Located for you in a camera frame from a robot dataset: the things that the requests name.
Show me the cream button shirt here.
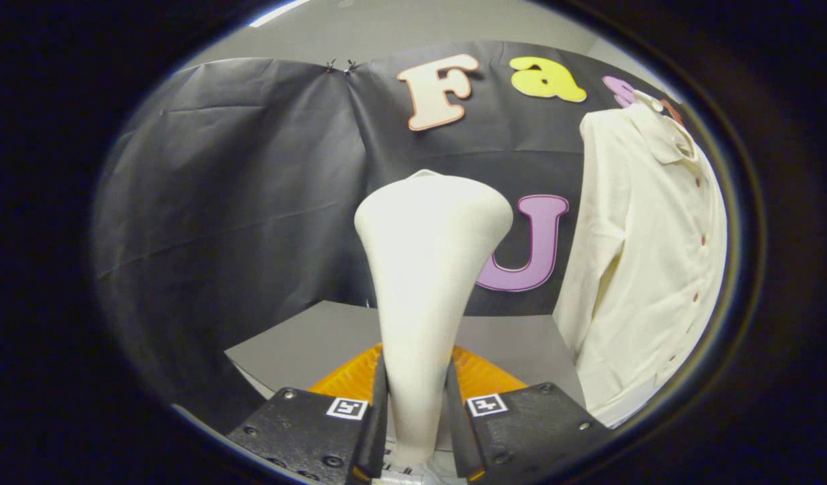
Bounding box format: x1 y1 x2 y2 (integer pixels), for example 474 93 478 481
554 91 729 428

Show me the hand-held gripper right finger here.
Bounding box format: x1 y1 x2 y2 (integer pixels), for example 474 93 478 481
444 345 613 482

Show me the white garment steamer head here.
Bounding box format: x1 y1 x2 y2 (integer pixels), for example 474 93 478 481
354 170 515 482

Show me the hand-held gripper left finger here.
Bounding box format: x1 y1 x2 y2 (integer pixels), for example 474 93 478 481
226 344 389 485

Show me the ceiling light panel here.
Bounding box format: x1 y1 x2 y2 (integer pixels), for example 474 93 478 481
249 0 313 28

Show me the grey drawer cabinet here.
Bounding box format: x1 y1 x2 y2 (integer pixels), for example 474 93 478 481
224 300 586 413

